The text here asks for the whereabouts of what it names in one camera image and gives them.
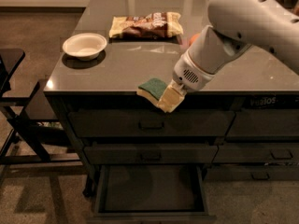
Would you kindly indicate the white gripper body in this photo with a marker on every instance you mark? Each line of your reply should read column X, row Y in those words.
column 191, row 75

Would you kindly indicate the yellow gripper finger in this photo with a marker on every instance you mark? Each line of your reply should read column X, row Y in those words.
column 172, row 97

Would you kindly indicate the green and yellow sponge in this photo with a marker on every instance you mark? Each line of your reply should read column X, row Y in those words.
column 152, row 90

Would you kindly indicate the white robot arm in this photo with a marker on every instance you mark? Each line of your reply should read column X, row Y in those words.
column 234, row 26

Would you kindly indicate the dark middle left drawer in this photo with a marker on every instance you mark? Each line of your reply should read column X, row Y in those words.
column 150, row 153

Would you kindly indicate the dark top left drawer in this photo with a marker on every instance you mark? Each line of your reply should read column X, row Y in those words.
column 144, row 123

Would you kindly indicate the dark middle right drawer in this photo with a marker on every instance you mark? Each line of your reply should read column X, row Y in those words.
column 257, row 153

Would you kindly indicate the dark bottom right drawer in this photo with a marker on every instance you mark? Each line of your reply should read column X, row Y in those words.
column 253, row 173

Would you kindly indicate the dark top right drawer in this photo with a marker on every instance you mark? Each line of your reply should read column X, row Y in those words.
column 265, row 125

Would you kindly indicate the open dark bottom drawer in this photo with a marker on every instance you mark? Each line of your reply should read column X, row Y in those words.
column 150, row 194

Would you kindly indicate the orange fruit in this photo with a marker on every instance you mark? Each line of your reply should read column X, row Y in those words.
column 193, row 38

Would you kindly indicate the brown chip bag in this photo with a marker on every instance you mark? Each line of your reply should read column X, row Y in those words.
column 153, row 26

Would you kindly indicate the white paper bowl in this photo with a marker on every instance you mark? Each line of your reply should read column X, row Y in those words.
column 85, row 47

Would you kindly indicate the black chair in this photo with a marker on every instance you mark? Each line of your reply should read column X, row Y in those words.
column 31, row 119

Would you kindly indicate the dark drawer cabinet frame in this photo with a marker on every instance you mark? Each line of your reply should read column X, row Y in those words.
column 66, row 102

